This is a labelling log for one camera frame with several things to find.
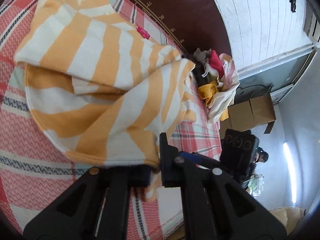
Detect red knit garment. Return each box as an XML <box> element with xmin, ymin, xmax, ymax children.
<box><xmin>209</xmin><ymin>50</ymin><xmax>224</xmax><ymax>78</ymax></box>

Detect grey checked garment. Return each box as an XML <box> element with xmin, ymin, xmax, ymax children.
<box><xmin>193</xmin><ymin>48</ymin><xmax>212</xmax><ymax>66</ymax></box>

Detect right side cardboard boxes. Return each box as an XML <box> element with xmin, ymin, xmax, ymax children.
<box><xmin>219</xmin><ymin>94</ymin><xmax>276</xmax><ymax>139</ymax></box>

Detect yellow garment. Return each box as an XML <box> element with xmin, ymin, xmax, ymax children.
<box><xmin>197</xmin><ymin>80</ymin><xmax>231</xmax><ymax>124</ymax></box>

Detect red plaid bed sheet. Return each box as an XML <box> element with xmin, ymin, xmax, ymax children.
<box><xmin>1</xmin><ymin>0</ymin><xmax>221</xmax><ymax>239</ymax></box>

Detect cream white garment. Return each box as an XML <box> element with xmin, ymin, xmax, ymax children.
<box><xmin>206</xmin><ymin>53</ymin><xmax>240</xmax><ymax>125</ymax></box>

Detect orange white striped sweater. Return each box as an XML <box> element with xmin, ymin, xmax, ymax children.
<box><xmin>13</xmin><ymin>0</ymin><xmax>197</xmax><ymax>203</ymax></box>

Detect dark brown garment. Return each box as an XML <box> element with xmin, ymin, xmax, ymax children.
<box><xmin>182</xmin><ymin>53</ymin><xmax>210</xmax><ymax>87</ymax></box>

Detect dark brown wooden headboard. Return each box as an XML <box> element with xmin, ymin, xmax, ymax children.
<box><xmin>130</xmin><ymin>0</ymin><xmax>231</xmax><ymax>55</ymax></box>

